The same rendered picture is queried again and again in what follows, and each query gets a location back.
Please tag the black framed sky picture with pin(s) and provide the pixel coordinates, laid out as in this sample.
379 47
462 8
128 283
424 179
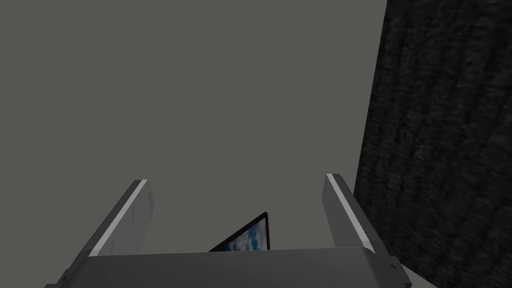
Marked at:
250 238

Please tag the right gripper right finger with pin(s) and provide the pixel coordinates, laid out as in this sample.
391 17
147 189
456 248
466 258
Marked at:
344 224

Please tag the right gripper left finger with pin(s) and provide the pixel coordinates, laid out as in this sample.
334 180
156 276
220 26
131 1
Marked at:
128 224

